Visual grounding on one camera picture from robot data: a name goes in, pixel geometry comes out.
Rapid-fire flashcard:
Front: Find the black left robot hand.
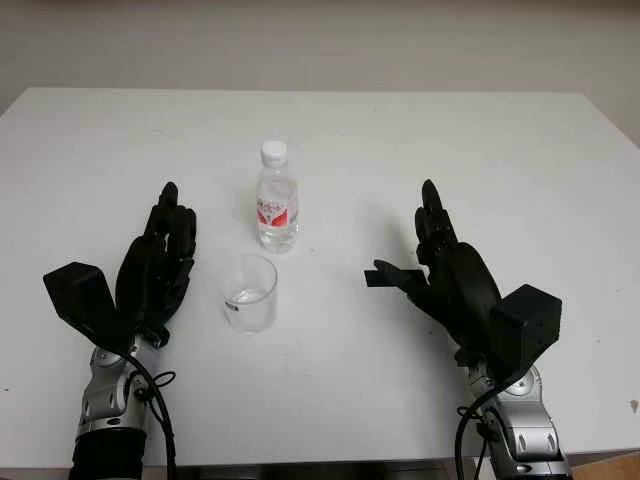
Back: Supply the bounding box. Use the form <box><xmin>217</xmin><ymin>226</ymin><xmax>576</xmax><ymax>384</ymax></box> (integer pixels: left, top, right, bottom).
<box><xmin>115</xmin><ymin>181</ymin><xmax>199</xmax><ymax>350</ymax></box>

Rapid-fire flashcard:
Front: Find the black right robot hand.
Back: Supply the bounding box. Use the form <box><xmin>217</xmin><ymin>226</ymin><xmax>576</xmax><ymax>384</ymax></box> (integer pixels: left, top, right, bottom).
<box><xmin>364</xmin><ymin>178</ymin><xmax>504</xmax><ymax>363</ymax></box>

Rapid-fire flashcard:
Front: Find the clear water bottle red label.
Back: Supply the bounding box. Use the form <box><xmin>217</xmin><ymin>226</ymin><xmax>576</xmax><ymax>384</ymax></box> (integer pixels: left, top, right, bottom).
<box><xmin>255</xmin><ymin>140</ymin><xmax>302</xmax><ymax>255</ymax></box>

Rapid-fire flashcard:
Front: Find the clear glass cup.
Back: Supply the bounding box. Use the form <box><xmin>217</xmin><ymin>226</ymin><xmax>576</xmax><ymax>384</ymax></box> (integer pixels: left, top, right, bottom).
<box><xmin>222</xmin><ymin>253</ymin><xmax>279</xmax><ymax>336</ymax></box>

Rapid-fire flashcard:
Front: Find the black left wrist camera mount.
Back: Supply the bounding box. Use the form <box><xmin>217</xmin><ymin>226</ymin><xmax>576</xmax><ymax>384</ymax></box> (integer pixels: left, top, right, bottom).
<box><xmin>42</xmin><ymin>261</ymin><xmax>139</xmax><ymax>359</ymax></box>

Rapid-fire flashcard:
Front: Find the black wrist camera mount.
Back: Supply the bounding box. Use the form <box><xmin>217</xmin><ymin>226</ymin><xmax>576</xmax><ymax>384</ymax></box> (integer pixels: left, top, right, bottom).
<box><xmin>489</xmin><ymin>283</ymin><xmax>563</xmax><ymax>382</ymax></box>
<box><xmin>42</xmin><ymin>261</ymin><xmax>139</xmax><ymax>359</ymax></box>

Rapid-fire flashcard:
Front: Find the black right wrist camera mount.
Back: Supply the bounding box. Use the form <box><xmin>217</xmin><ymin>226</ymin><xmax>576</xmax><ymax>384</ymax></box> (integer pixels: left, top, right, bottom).
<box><xmin>489</xmin><ymin>283</ymin><xmax>563</xmax><ymax>382</ymax></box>

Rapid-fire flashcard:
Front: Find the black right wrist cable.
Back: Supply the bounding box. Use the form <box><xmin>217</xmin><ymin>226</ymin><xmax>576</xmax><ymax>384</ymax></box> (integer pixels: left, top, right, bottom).
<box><xmin>455</xmin><ymin>378</ymin><xmax>507</xmax><ymax>480</ymax></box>

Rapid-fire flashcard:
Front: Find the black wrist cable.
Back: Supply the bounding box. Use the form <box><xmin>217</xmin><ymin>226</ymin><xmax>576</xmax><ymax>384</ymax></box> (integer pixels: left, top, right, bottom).
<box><xmin>122</xmin><ymin>351</ymin><xmax>179</xmax><ymax>480</ymax></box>
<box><xmin>455</xmin><ymin>378</ymin><xmax>507</xmax><ymax>480</ymax></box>

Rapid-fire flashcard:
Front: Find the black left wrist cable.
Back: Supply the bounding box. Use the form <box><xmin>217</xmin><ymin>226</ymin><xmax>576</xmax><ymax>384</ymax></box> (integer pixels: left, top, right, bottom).
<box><xmin>122</xmin><ymin>351</ymin><xmax>179</xmax><ymax>480</ymax></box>

